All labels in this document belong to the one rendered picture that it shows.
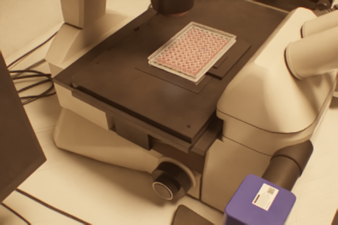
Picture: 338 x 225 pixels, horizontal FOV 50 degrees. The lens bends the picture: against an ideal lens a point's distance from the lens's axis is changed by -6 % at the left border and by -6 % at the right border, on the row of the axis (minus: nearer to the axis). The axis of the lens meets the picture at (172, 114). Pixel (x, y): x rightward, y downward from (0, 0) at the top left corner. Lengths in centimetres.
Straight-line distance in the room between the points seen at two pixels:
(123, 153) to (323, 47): 39
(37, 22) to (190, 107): 68
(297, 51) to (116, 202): 40
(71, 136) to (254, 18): 40
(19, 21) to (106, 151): 51
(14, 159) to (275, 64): 32
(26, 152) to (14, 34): 62
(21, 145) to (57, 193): 24
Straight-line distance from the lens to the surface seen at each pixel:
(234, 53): 60
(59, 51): 68
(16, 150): 47
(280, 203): 42
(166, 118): 49
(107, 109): 53
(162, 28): 67
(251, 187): 42
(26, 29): 108
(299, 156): 47
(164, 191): 60
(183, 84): 54
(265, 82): 42
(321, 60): 43
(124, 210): 65
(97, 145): 69
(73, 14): 67
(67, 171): 72
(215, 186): 59
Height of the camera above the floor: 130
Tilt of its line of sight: 44 degrees down
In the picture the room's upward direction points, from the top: 2 degrees counter-clockwise
